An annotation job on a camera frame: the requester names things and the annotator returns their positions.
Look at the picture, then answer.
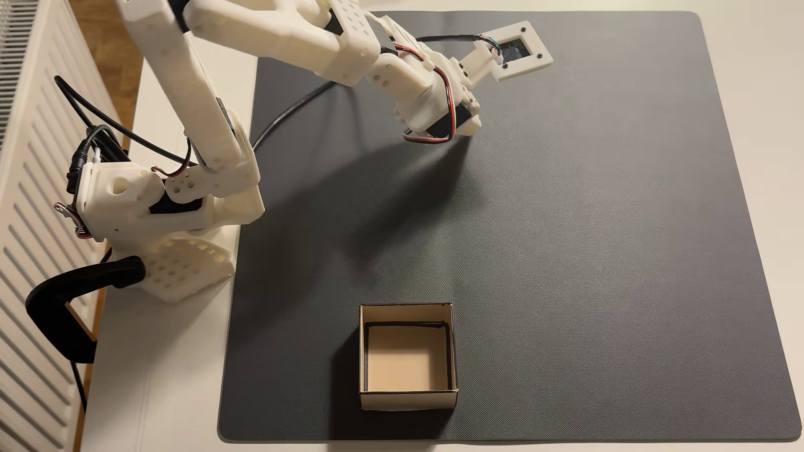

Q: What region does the thin black power cable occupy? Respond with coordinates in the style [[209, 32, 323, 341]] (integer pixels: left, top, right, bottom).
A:
[[66, 248, 114, 412]]

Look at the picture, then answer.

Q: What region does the white square camera box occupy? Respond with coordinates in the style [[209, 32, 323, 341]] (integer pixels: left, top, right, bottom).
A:
[[460, 21, 554, 83]]

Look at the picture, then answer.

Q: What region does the dark grey table mat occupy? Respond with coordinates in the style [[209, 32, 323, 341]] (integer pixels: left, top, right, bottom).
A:
[[217, 10, 804, 443]]

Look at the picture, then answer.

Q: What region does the red black servo wire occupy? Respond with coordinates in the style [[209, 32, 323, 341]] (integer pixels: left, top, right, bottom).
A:
[[392, 43, 458, 144]]

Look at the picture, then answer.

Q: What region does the open cardboard box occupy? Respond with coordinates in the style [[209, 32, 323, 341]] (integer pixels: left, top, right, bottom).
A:
[[358, 303, 459, 412]]

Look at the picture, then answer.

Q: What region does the white radiator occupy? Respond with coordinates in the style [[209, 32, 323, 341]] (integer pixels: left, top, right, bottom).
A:
[[0, 0, 111, 452]]

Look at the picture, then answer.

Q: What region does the black table clamp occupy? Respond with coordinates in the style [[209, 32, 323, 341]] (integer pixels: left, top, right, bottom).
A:
[[25, 256, 147, 365]]

